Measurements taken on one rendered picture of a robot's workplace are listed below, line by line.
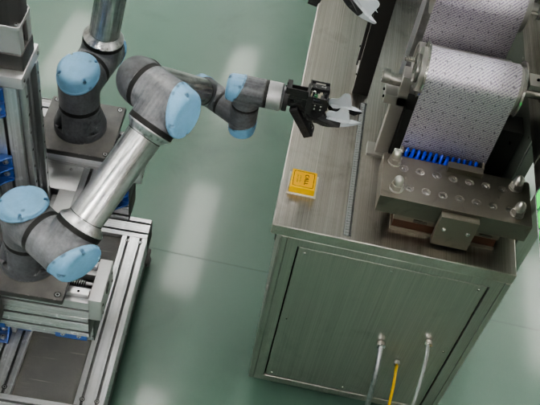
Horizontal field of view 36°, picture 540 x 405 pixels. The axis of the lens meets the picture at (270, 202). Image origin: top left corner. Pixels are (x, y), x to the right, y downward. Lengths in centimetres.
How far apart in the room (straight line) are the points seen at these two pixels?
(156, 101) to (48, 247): 41
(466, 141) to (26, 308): 124
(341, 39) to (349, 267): 86
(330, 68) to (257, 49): 151
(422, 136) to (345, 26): 73
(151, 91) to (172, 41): 225
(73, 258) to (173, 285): 125
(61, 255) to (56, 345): 86
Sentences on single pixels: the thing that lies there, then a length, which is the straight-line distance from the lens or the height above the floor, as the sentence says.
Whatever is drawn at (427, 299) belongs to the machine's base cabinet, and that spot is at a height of 72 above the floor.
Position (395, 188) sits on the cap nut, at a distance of 214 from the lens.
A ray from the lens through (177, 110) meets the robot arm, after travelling 185.
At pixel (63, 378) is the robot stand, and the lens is 268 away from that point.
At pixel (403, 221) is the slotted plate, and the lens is 222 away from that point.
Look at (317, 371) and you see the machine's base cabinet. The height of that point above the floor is 22.
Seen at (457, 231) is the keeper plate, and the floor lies 98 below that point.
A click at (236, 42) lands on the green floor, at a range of 417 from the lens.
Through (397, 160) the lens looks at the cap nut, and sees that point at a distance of 220.
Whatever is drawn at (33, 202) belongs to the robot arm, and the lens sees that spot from 199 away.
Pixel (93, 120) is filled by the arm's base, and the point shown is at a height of 88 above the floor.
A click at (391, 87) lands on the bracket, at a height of 114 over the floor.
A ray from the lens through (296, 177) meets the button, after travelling 226.
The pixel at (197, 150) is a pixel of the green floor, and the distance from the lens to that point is 358.
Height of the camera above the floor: 255
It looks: 48 degrees down
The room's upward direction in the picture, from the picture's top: 12 degrees clockwise
